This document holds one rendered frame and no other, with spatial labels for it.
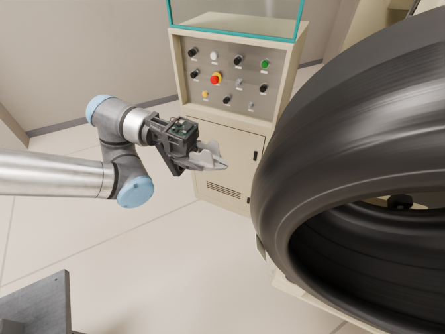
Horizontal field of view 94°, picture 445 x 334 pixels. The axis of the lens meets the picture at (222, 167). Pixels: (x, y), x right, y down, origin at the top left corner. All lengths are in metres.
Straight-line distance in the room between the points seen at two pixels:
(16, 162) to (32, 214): 1.88
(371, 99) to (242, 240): 1.49
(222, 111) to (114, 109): 0.71
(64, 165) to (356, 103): 0.48
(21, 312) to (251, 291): 1.11
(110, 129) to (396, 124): 0.54
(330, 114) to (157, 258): 1.54
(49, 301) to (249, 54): 1.25
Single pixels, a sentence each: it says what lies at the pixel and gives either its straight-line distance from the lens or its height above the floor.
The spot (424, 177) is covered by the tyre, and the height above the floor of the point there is 1.37.
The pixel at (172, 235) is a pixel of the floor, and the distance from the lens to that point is 1.72.
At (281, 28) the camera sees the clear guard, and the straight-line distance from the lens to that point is 0.94.
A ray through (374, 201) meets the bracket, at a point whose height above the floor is 0.93.
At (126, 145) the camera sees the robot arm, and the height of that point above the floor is 1.14.
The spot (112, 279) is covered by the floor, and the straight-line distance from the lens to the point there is 1.73.
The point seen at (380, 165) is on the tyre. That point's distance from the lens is 0.25.
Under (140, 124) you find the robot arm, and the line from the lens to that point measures 0.53.
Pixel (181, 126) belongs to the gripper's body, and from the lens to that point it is 0.49.
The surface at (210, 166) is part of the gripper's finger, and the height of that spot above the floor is 1.17.
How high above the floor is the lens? 1.52
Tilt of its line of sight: 46 degrees down
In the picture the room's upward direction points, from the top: straight up
